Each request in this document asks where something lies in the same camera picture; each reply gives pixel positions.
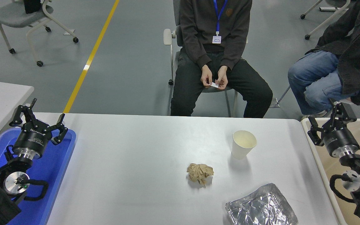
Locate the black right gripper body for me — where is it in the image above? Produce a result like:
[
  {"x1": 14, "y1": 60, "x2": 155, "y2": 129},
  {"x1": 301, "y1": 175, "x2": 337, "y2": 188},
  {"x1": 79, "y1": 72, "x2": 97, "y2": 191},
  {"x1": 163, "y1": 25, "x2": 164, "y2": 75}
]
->
[{"x1": 322, "y1": 126, "x2": 360, "y2": 158}]

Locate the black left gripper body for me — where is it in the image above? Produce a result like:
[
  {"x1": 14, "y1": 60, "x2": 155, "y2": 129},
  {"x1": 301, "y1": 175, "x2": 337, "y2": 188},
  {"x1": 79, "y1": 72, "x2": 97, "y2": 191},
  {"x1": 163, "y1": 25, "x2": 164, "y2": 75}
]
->
[{"x1": 12, "y1": 121, "x2": 53, "y2": 155}]

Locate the white paper cup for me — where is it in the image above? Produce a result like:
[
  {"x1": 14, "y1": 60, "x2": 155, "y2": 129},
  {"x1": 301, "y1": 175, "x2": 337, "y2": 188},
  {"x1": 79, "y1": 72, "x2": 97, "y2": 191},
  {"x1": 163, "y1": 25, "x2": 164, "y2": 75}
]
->
[{"x1": 231, "y1": 130, "x2": 257, "y2": 160}]

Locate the foil tray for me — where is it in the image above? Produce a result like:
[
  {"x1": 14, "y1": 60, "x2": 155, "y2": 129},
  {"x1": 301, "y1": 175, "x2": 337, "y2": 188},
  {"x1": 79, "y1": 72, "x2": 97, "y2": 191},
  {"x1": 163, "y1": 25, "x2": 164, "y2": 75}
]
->
[{"x1": 225, "y1": 183, "x2": 299, "y2": 225}]

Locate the person's left hand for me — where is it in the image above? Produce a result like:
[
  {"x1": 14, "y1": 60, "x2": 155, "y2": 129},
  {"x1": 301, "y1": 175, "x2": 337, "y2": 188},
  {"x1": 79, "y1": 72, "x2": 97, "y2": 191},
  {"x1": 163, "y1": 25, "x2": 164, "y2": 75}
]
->
[{"x1": 216, "y1": 66, "x2": 229, "y2": 90}]

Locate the person's right hand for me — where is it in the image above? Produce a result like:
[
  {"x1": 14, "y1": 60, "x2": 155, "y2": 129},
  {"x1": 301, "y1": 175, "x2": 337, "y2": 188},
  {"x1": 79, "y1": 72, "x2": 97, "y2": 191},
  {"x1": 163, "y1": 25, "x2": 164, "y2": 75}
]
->
[{"x1": 200, "y1": 65, "x2": 213, "y2": 87}]

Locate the large pale bin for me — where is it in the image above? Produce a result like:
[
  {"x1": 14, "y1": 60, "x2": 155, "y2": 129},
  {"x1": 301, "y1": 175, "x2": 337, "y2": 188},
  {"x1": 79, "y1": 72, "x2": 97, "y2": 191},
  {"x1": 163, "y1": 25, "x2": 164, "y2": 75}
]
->
[{"x1": 301, "y1": 117, "x2": 360, "y2": 225}]

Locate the blue plastic tray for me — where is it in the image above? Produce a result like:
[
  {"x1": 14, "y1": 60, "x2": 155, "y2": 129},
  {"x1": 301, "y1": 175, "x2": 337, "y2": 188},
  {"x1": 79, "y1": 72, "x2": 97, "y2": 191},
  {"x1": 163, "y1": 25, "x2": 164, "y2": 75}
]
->
[{"x1": 0, "y1": 128, "x2": 77, "y2": 225}]

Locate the pale metal-legged chair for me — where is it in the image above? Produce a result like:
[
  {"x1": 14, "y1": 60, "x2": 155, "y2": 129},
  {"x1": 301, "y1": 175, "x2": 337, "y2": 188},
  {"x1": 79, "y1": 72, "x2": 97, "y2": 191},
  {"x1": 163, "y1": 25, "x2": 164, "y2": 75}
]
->
[{"x1": 269, "y1": 85, "x2": 360, "y2": 123}]

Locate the person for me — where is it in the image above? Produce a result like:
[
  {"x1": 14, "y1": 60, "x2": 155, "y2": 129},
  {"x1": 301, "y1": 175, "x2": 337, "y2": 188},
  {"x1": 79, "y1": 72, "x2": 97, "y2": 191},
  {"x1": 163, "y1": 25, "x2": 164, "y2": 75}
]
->
[
  {"x1": 170, "y1": 0, "x2": 273, "y2": 118},
  {"x1": 287, "y1": 0, "x2": 360, "y2": 118}
]

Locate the grey wheeled chair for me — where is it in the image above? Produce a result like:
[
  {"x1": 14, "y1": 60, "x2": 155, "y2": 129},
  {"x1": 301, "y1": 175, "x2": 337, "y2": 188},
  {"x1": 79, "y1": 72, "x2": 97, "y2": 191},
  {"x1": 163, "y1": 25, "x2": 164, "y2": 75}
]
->
[
  {"x1": 0, "y1": 0, "x2": 79, "y2": 67},
  {"x1": 300, "y1": 0, "x2": 355, "y2": 40}
]

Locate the black bag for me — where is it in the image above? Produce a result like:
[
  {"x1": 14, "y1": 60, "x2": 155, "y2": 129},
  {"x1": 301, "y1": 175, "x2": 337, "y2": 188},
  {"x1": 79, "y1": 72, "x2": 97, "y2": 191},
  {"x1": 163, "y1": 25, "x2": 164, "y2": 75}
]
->
[{"x1": 23, "y1": 0, "x2": 42, "y2": 14}]

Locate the crumpled tan paper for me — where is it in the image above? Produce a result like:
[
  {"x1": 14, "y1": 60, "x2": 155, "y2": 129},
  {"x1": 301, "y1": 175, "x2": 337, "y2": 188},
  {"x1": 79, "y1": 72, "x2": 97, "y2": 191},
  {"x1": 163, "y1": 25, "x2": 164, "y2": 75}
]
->
[{"x1": 187, "y1": 163, "x2": 214, "y2": 188}]

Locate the grey office chair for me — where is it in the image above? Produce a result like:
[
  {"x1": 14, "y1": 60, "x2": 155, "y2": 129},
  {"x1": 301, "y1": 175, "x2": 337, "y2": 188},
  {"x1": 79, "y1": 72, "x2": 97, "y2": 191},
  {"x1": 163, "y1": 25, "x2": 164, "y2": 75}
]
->
[{"x1": 163, "y1": 0, "x2": 249, "y2": 118}]

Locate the blue lanyard with badge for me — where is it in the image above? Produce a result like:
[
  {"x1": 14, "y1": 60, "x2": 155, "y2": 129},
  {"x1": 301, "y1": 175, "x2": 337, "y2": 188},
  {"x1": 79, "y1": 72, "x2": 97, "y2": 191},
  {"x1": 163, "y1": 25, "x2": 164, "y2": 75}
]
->
[{"x1": 212, "y1": 0, "x2": 229, "y2": 44}]

